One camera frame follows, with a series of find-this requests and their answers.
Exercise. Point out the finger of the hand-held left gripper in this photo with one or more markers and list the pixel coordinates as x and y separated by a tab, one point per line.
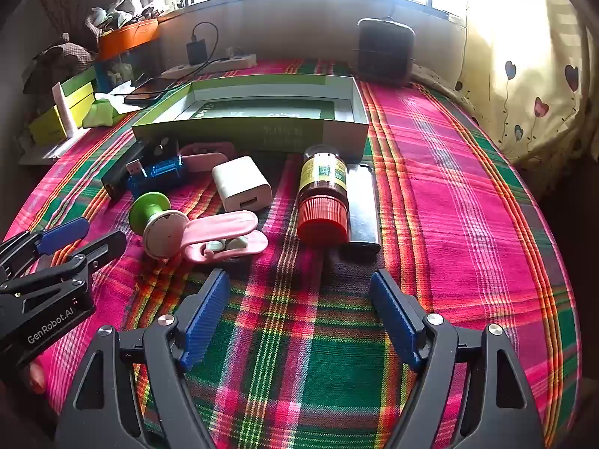
63	235
110	242

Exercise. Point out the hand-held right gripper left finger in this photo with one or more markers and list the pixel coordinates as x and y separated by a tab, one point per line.
206	320

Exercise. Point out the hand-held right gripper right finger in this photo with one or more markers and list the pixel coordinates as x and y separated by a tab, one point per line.
397	320

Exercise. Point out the green and white spool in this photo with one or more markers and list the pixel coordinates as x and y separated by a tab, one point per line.
164	234

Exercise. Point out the black rectangular device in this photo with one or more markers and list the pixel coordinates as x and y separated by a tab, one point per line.
121	173

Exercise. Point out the blue usb device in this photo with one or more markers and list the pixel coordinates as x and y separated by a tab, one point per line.
159	170

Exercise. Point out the pink plastic clip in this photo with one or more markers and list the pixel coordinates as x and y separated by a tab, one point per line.
220	224
206	159

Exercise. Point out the black lighter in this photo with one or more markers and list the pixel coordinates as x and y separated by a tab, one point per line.
362	215

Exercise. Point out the white charger block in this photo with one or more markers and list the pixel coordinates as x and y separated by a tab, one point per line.
238	180

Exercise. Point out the brown bottle with red cap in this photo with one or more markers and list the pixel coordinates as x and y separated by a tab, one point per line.
323	177

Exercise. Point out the green cardboard box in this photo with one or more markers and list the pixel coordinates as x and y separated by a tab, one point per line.
243	135

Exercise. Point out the person's left hand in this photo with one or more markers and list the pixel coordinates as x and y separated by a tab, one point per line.
35	378

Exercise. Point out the white paper sheet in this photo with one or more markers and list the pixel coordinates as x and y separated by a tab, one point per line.
51	152

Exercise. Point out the green and yellow box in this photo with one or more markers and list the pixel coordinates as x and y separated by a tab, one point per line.
47	124

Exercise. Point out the pink green plaid blanket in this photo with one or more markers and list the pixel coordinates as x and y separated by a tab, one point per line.
468	220

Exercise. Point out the light green tissue packet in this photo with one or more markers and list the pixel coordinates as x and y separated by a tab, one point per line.
98	114

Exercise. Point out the white plastic stand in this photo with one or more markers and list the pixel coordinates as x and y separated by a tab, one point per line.
63	107

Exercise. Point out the black smartphone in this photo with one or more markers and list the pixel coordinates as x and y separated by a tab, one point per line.
149	90

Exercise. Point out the blue cardboard box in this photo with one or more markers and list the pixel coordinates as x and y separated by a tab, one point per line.
103	77

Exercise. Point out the glass display case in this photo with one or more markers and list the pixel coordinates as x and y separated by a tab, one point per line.
133	65

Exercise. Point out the brown checkered cloth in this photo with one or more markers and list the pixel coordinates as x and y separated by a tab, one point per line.
61	56

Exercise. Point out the orange box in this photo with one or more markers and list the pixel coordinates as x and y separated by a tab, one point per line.
126	39

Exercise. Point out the black power adapter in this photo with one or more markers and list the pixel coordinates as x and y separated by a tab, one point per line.
197	51

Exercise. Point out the white plug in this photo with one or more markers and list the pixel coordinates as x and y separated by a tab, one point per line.
234	52

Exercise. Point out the grey space heater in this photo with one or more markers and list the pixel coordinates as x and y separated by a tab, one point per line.
383	51

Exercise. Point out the cream heart print curtain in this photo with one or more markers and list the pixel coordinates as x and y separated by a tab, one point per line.
529	79

